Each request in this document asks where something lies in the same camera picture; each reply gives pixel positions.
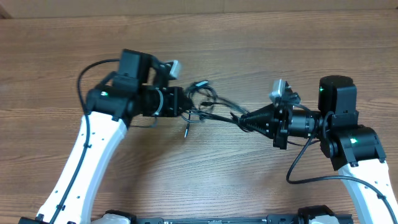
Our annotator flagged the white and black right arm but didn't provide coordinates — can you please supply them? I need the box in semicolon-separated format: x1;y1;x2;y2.
238;75;397;223

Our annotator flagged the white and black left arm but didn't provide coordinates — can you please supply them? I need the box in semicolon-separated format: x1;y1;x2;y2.
19;49;192;223

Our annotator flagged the black cable with silver plug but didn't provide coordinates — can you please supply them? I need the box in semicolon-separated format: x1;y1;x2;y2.
182;80;249;138

